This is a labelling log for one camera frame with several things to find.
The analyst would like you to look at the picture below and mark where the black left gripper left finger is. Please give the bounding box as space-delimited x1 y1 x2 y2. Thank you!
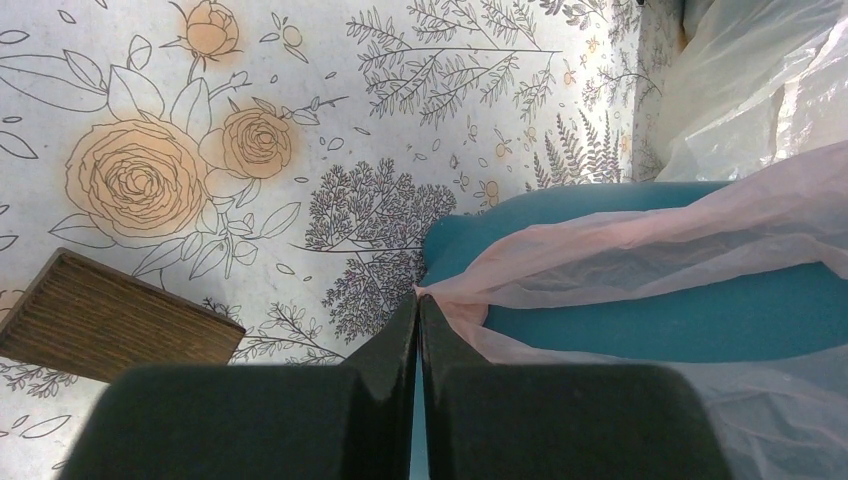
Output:
60 297 417 479

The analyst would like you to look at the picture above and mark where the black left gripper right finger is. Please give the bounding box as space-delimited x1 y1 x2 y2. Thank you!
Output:
418 296 732 479

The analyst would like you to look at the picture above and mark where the pink plastic trash bag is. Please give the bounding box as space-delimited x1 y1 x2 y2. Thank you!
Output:
415 139 848 480

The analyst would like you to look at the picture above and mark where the teal plastic trash bin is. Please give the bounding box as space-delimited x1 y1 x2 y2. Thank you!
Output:
407 181 848 480

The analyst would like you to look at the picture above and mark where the floral table mat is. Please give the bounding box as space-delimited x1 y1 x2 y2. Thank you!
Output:
0 0 687 480

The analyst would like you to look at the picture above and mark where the dark brown wooden block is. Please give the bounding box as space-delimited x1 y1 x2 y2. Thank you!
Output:
1 248 246 383

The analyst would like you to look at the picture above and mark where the large translucent bag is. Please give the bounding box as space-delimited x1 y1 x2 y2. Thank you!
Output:
652 1 847 182

